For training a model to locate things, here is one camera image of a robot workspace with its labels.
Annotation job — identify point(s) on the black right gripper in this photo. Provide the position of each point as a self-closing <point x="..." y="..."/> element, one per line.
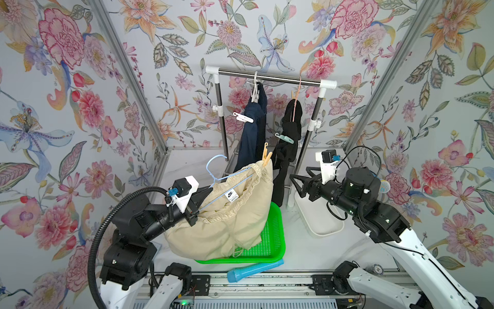
<point x="311" y="185"/>

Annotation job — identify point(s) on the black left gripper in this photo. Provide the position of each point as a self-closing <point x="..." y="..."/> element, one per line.
<point x="192" y="209"/>

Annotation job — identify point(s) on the beige shorts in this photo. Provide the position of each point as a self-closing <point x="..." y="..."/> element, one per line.
<point x="230" y="219"/>

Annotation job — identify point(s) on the tan wooden clothespin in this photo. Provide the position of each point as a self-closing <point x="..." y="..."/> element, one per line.
<point x="266" y="156"/>

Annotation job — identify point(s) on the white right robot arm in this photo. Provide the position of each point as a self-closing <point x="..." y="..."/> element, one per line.
<point x="385" y="226"/>

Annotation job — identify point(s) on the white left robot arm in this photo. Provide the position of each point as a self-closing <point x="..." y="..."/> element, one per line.
<point x="128" y="258"/>

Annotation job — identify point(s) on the black shorts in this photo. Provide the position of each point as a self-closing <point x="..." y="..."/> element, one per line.
<point x="285" y="153"/>

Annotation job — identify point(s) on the navy blue shorts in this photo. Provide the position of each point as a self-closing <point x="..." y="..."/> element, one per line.
<point x="252" y="140"/>

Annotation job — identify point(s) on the white hanger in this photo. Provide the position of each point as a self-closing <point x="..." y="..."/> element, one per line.
<point x="255" y="89"/>

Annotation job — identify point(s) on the pink hanger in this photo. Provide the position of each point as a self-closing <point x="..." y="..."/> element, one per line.
<point x="295" y="99"/>

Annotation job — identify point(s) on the white tray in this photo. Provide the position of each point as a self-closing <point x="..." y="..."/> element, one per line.
<point x="319" y="221"/>

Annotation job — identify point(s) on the mint green clothespin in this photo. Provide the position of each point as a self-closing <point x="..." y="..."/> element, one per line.
<point x="284" y="138"/>

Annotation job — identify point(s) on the blue toy microphone on stand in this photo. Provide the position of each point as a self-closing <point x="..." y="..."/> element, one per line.
<point x="385" y="186"/>

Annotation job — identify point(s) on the green plastic basket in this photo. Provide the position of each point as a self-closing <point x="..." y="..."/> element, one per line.
<point x="271" y="248"/>

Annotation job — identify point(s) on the teal flashlight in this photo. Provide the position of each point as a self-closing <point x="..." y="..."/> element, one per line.
<point x="237" y="274"/>

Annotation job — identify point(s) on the steel clothes rack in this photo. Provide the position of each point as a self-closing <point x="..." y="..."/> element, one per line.
<point x="323" y="85"/>

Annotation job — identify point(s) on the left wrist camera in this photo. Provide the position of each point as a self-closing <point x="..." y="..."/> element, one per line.
<point x="182" y="191"/>

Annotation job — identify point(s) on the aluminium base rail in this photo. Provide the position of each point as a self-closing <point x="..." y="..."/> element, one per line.
<point x="212" y="290"/>

